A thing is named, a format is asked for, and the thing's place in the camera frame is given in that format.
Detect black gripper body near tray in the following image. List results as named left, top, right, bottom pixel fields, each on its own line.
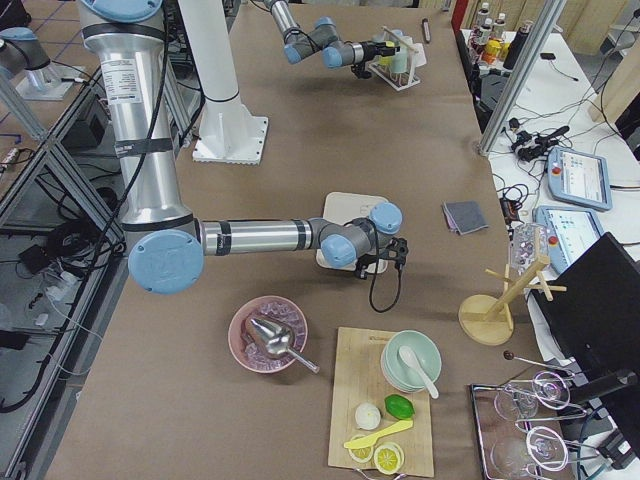
left=377, top=237, right=400, bottom=262

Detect black gripper body near rack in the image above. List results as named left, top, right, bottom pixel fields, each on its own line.
left=362, top=41, right=393, bottom=58

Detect green plastic cup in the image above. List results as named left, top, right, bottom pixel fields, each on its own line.
left=389, top=49, right=408, bottom=75

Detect cream rabbit print tray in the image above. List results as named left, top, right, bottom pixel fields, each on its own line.
left=316, top=192, right=388, bottom=274

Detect silver robot arm near tray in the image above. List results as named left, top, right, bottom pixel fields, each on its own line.
left=78, top=1, right=408, bottom=294

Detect silver robot arm near rack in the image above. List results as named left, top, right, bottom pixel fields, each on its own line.
left=262, top=1, right=400, bottom=78

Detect yellow plastic cup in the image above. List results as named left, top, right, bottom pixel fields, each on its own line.
left=378, top=53, right=394, bottom=71

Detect black tray with glasses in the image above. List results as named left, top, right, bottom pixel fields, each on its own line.
left=468, top=349, right=626, bottom=480

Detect grey folded cloth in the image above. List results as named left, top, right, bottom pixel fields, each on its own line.
left=442, top=201, right=489, bottom=235

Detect white ceramic spoon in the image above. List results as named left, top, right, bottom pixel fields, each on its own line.
left=399, top=345, right=439, bottom=399

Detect wooden mug tree stand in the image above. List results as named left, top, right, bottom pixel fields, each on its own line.
left=458, top=254, right=567, bottom=346

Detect stacked green bowls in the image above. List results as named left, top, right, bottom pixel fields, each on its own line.
left=380, top=330, right=442, bottom=393

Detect pink ribbed bowl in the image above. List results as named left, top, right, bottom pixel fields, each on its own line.
left=228, top=296, right=308, bottom=374

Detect wooden cutting board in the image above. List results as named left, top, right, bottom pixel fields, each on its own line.
left=328, top=327, right=435, bottom=477

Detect metal ice scoop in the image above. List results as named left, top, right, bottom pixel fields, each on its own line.
left=245, top=316, right=320, bottom=373

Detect green lime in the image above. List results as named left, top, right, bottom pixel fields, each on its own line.
left=384, top=394, right=415, bottom=420

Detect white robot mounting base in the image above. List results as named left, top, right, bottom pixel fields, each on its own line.
left=179, top=0, right=268, bottom=165

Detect white garlic bulb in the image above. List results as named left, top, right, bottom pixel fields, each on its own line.
left=354, top=402, right=382, bottom=431

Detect blue teach pendant lower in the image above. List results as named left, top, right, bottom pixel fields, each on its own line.
left=534, top=206, right=604, bottom=274

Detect blue teach pendant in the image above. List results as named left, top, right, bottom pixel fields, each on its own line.
left=547, top=146, right=613, bottom=211
left=534, top=206, right=604, bottom=274

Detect yellow plastic knife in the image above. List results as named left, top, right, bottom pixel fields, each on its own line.
left=343, top=419, right=414, bottom=450

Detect blue teach pendant upper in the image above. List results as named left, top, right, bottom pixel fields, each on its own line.
left=547, top=146, right=613, bottom=211

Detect lemon slice right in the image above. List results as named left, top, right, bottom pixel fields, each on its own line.
left=373, top=443, right=404, bottom=475

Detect lemon slice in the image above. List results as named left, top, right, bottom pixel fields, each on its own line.
left=373, top=443, right=404, bottom=475
left=349, top=445, right=374, bottom=464

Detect lemon slice left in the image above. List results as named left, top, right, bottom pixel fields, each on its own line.
left=349, top=445, right=374, bottom=464

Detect black monitor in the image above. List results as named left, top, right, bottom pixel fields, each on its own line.
left=533, top=232, right=639, bottom=378

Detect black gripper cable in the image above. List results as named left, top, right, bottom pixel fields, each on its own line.
left=355, top=219, right=404, bottom=314

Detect wooden rack handle rod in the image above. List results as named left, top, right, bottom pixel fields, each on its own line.
left=382, top=26, right=418, bottom=53

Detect white wire cup rack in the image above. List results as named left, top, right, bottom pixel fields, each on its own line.
left=367, top=31, right=427, bottom=91

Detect aluminium frame post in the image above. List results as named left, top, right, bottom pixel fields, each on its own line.
left=478, top=0, right=566, bottom=157

